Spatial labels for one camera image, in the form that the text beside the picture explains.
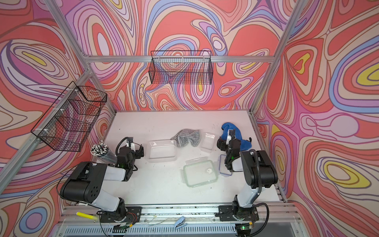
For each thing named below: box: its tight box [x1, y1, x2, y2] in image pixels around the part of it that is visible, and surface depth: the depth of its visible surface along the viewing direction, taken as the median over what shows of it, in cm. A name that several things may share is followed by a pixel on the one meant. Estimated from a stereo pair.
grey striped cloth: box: [170, 128, 201, 148], surface depth 101 cm
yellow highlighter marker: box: [75, 211, 98, 221], surface depth 75 cm
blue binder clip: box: [174, 216, 186, 229], surface depth 73 cm
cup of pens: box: [90, 140, 117, 163], surface depth 80 cm
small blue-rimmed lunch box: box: [218, 154, 233, 178], surface depth 91 cm
